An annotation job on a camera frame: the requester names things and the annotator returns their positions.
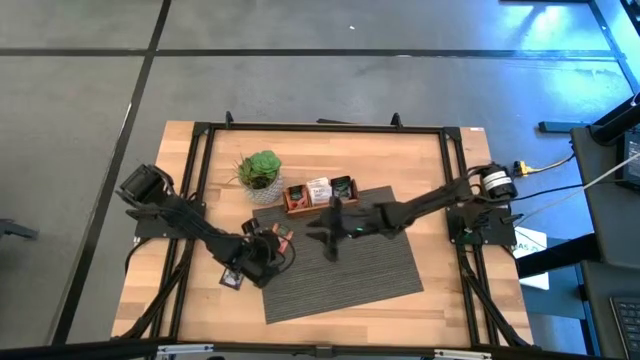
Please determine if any dark grey desk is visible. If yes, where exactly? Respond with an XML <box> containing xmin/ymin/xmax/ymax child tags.
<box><xmin>569</xmin><ymin>124</ymin><xmax>640</xmax><ymax>271</ymax></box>
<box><xmin>579</xmin><ymin>259</ymin><xmax>640</xmax><ymax>360</ymax></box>

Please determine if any black cable bundle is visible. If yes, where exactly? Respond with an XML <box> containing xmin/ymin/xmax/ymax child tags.
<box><xmin>457</xmin><ymin>244</ymin><xmax>534</xmax><ymax>349</ymax></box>
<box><xmin>117</xmin><ymin>238</ymin><xmax>196</xmax><ymax>342</ymax></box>

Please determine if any grey chair base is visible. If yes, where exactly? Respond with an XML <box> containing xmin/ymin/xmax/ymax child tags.
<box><xmin>0</xmin><ymin>217</ymin><xmax>40</xmax><ymax>242</ymax></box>

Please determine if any yellow power cord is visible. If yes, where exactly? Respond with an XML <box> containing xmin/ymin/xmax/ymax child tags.
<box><xmin>514</xmin><ymin>152</ymin><xmax>577</xmax><ymax>178</ymax></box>

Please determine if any black aluminium table frame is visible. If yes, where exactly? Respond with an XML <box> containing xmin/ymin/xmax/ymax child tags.
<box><xmin>112</xmin><ymin>110</ymin><xmax>535</xmax><ymax>351</ymax></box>

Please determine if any white orange Tazo tea packet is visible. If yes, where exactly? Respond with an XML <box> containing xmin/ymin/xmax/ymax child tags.
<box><xmin>305</xmin><ymin>176</ymin><xmax>332</xmax><ymax>206</ymax></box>

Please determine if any white sign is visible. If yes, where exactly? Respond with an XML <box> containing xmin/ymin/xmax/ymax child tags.
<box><xmin>512</xmin><ymin>225</ymin><xmax>550</xmax><ymax>292</ymax></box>

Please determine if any dark blackcurrant Ahmad tea packet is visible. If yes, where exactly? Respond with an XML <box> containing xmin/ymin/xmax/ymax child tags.
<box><xmin>330</xmin><ymin>175</ymin><xmax>355</xmax><ymax>200</ymax></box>
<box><xmin>218</xmin><ymin>269</ymin><xmax>246</xmax><ymax>292</ymax></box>

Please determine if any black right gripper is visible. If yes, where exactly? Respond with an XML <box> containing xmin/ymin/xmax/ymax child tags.
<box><xmin>305</xmin><ymin>197</ymin><xmax>397</xmax><ymax>264</ymax></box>

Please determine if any black camera rig beam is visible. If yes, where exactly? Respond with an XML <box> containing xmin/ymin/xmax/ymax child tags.
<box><xmin>0</xmin><ymin>337</ymin><xmax>640</xmax><ymax>360</ymax></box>

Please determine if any black power cable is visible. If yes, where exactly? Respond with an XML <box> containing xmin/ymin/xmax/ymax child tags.
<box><xmin>514</xmin><ymin>182</ymin><xmax>587</xmax><ymax>204</ymax></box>

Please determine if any wooden tea organiser box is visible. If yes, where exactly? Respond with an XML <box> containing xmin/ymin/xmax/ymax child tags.
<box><xmin>281</xmin><ymin>175</ymin><xmax>361</xmax><ymax>218</ymax></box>

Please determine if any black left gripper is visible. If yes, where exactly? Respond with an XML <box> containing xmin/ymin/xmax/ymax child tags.
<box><xmin>233</xmin><ymin>233</ymin><xmax>282</xmax><ymax>290</ymax></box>

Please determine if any succulent in triangle-patterned pot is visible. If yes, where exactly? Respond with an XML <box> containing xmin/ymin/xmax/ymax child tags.
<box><xmin>229</xmin><ymin>149</ymin><xmax>284</xmax><ymax>206</ymax></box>

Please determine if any teal floor bar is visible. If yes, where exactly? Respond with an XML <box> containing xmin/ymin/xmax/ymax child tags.
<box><xmin>538</xmin><ymin>120</ymin><xmax>590</xmax><ymax>134</ymax></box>

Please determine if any white cord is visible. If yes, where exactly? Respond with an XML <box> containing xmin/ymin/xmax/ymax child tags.
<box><xmin>514</xmin><ymin>151</ymin><xmax>640</xmax><ymax>224</ymax></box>

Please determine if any black keyboard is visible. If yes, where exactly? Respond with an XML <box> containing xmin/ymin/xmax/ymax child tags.
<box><xmin>608</xmin><ymin>295</ymin><xmax>640</xmax><ymax>359</ymax></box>

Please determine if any grey woven placemat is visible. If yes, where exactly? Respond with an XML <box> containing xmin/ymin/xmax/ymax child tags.
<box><xmin>252</xmin><ymin>185</ymin><xmax>425</xmax><ymax>325</ymax></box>

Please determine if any black pole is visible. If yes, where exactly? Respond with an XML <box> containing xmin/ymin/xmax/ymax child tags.
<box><xmin>588</xmin><ymin>92</ymin><xmax>640</xmax><ymax>147</ymax></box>

